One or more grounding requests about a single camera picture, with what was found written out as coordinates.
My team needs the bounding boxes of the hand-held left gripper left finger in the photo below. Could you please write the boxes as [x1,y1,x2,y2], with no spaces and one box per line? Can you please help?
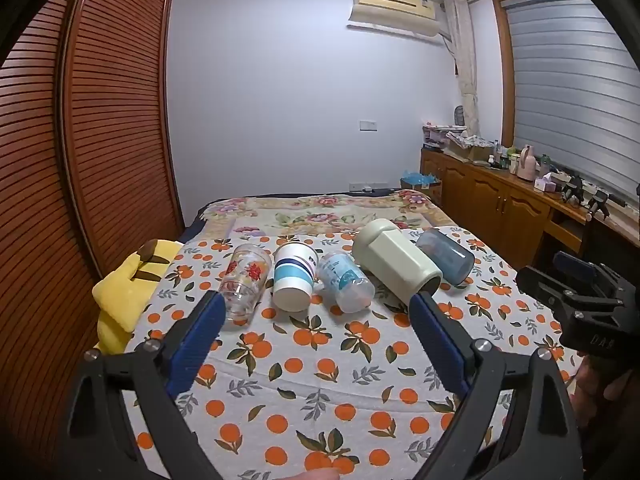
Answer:
[60,290,227,480]

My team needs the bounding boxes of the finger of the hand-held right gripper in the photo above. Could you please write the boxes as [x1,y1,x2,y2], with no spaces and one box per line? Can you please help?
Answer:
[515,264,609,314]
[552,251,637,302]

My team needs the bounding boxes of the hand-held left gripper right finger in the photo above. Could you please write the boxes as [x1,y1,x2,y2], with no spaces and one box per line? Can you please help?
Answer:
[408,291,587,480]

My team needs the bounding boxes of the clear glass cup red flowers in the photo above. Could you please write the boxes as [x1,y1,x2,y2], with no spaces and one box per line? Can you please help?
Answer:
[217,243,274,324]

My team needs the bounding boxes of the translucent blue-grey cup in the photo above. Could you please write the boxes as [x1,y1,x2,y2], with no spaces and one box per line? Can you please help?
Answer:
[416,227,476,286]

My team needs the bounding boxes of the large cream cup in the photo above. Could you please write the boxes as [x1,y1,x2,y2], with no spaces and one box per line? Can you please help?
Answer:
[351,218,445,307]

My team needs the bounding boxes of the clear plastic cup blue print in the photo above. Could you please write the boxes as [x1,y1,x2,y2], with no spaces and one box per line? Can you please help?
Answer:
[316,251,375,313]

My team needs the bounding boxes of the white blue-striped paper cup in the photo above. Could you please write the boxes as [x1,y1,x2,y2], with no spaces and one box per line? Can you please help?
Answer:
[271,242,321,313]

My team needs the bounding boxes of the person's right hand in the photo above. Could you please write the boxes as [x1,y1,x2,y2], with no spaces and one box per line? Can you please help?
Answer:
[572,352,640,458]

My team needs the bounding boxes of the small black tripod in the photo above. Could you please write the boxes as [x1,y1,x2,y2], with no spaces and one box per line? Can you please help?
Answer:
[585,190,611,219]
[560,176,586,206]

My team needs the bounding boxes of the tissue box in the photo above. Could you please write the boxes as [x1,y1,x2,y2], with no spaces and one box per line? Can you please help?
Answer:
[534,172,564,194]

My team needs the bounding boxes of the yellow plush toy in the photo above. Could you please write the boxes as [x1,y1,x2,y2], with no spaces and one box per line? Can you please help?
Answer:
[91,239,184,356]

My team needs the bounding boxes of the wooden sideboard cabinet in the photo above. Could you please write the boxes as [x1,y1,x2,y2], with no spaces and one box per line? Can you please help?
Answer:
[420,147,640,282]

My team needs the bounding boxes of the pink kettle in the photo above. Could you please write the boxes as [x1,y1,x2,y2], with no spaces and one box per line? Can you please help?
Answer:
[519,145,539,181]

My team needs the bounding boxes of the orange-print bed sheet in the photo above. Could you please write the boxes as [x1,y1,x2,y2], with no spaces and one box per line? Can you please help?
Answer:
[95,225,581,480]

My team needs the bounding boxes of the cardboard box with cloth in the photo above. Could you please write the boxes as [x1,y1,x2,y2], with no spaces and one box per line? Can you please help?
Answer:
[445,131,494,161]

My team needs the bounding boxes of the floral blanket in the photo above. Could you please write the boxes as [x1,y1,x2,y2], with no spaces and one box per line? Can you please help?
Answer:
[197,191,457,242]

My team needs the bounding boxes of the blue plastic bag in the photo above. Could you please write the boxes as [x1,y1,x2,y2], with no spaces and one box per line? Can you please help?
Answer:
[400,170,442,191]

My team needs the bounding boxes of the grey window blind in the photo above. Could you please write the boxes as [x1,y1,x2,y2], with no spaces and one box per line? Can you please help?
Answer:
[500,0,640,202]

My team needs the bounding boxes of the stack of pink boxes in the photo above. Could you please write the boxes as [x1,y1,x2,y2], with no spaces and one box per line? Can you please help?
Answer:
[422,121,453,151]

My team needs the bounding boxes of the brown louvred wardrobe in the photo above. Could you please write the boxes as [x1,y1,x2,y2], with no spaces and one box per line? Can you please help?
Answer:
[0,0,187,480]

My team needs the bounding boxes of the cream patterned curtain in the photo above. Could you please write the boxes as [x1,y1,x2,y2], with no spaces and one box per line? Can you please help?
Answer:
[444,0,484,139]

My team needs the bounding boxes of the wooden window frame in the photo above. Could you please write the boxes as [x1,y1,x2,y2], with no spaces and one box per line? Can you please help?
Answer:
[491,0,596,149]

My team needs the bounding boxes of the wall air conditioner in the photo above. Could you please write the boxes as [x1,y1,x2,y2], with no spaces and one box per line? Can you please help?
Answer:
[347,0,453,41]

